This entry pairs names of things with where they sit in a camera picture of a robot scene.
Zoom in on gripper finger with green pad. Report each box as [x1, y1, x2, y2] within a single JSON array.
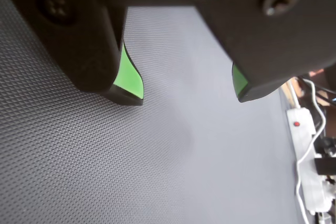
[[183, 0, 336, 103], [0, 0, 145, 106]]

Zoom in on black plug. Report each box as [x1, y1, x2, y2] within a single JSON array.
[[312, 157, 336, 176]]

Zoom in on white power strip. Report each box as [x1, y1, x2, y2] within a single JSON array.
[[285, 107, 336, 217]]

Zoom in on thin white cable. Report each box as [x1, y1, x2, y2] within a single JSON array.
[[295, 77, 327, 224]]

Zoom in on large grey textured mat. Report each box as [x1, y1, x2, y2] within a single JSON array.
[[0, 0, 305, 224]]

